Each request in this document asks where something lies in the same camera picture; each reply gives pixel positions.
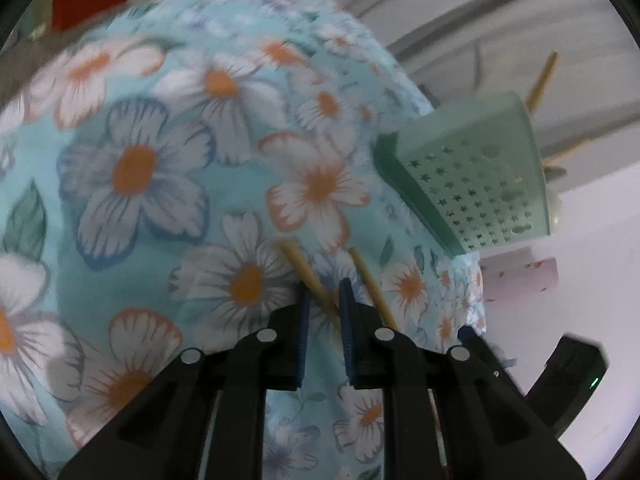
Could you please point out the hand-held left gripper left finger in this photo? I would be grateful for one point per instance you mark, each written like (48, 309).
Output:
(301, 340)

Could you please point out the bamboo chopstick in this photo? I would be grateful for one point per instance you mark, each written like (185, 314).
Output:
(307, 275)
(567, 151)
(541, 80)
(370, 285)

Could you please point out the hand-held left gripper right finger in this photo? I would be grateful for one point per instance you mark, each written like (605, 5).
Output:
(347, 335)

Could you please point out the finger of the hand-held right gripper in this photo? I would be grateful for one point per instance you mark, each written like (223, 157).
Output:
(492, 360)

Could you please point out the green star-perforated utensil basket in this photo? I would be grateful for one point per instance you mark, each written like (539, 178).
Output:
(475, 180)

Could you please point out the blue floral tablecloth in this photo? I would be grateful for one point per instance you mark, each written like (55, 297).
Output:
(150, 160)

